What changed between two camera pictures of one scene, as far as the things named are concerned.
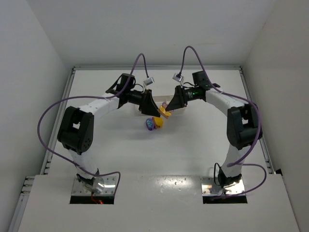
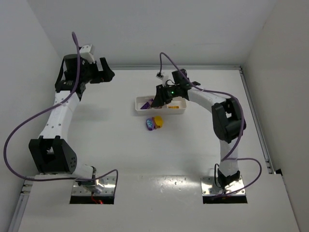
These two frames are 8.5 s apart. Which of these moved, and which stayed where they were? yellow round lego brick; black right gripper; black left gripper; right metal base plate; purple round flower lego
Moved: black left gripper; black right gripper
Stayed: purple round flower lego; right metal base plate; yellow round lego brick
